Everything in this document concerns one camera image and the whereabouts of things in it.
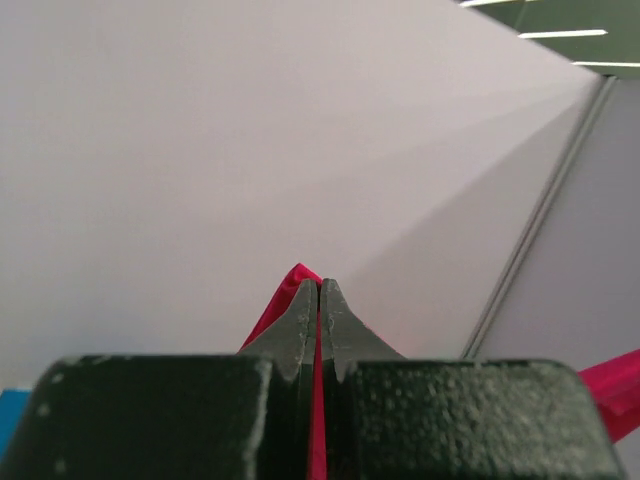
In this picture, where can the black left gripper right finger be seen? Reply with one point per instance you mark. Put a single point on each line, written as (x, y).
(390, 417)

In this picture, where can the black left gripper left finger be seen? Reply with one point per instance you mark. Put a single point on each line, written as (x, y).
(240, 416)

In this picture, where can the magenta t shirt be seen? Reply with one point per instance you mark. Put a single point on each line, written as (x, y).
(613, 385)

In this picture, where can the folded blue t shirt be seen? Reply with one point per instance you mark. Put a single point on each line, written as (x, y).
(12, 405)

